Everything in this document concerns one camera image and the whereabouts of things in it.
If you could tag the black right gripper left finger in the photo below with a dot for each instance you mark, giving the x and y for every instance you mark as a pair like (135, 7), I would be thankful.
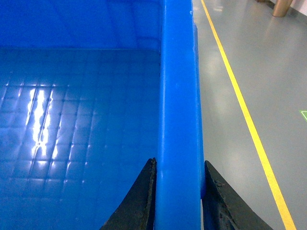
(137, 210)

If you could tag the brass coloured post base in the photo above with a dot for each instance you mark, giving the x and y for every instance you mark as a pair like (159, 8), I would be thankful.
(281, 7)

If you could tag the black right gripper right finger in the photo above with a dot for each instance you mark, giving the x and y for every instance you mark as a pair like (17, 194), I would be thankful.
(223, 208)

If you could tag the large blue plastic crate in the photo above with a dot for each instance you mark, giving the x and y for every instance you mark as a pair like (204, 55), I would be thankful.
(89, 91)

